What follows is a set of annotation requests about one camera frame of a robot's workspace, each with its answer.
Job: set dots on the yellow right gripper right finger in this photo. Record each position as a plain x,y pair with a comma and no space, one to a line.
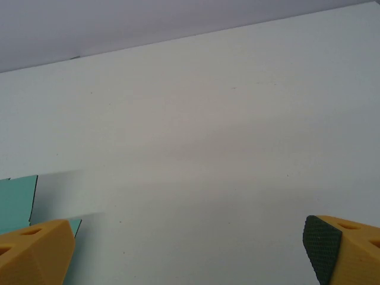
350,255

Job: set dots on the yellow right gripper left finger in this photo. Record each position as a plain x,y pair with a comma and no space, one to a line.
35,255

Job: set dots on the teal cloth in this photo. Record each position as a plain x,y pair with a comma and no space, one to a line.
15,202

